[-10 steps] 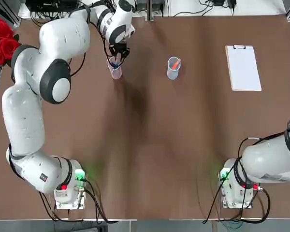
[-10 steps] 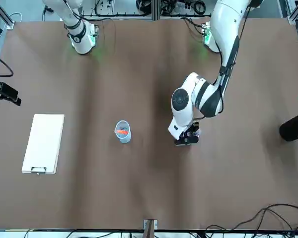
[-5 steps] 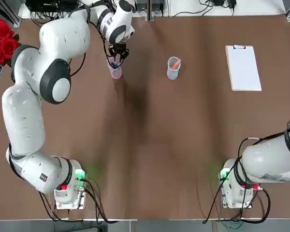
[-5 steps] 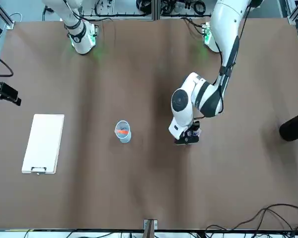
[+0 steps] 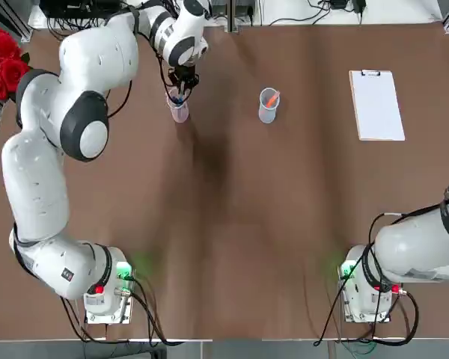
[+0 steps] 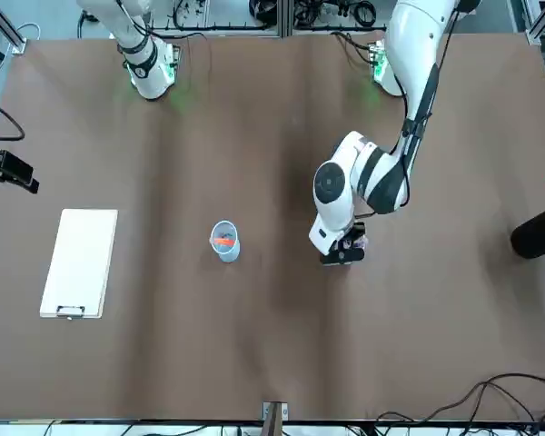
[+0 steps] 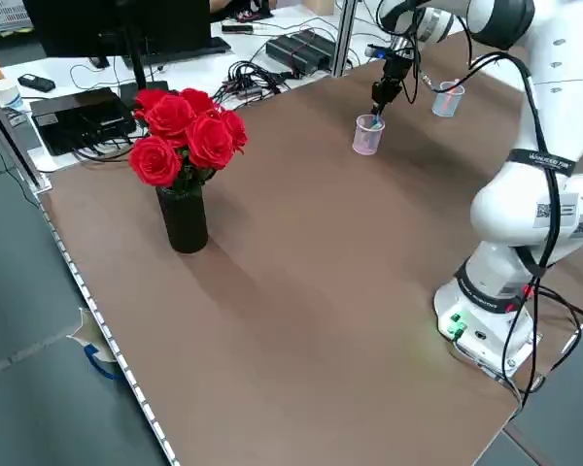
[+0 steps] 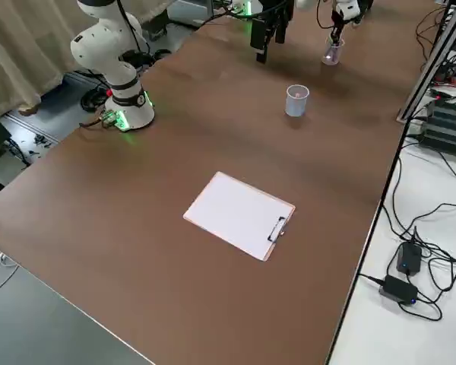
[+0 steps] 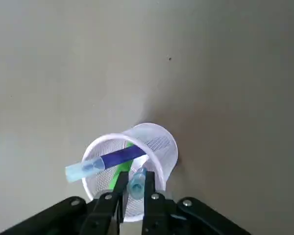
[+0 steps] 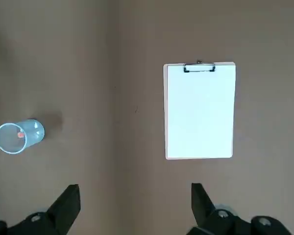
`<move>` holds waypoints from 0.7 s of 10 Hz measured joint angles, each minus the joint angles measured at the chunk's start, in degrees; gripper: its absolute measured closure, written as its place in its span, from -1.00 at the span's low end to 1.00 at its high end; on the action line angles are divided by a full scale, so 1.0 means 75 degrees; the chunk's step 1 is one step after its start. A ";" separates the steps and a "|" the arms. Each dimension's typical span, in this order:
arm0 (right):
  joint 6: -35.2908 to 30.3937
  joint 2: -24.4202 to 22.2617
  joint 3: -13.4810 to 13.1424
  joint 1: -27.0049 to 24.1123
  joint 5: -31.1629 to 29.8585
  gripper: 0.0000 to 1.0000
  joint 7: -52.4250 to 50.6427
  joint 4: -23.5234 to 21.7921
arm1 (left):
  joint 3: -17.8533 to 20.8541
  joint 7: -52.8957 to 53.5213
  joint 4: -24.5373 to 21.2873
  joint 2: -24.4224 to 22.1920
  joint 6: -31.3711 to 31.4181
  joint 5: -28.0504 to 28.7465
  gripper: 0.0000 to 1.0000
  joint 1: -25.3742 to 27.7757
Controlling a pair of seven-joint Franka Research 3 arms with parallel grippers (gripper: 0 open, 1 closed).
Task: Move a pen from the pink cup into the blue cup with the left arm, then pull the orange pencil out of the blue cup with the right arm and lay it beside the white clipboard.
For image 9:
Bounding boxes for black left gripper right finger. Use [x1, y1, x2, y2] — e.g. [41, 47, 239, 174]
[141, 170, 252, 235]

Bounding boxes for green pen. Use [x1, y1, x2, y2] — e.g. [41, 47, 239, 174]
[109, 141, 135, 191]

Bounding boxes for pink mesh cup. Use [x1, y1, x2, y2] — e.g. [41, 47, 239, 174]
[81, 122, 179, 223]

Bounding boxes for light blue pen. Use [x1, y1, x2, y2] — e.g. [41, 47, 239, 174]
[127, 167, 147, 200]

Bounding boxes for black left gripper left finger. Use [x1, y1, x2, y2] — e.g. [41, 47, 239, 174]
[0, 170, 130, 235]

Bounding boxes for dark blue pen clear cap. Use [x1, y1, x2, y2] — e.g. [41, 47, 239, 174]
[64, 144, 147, 184]

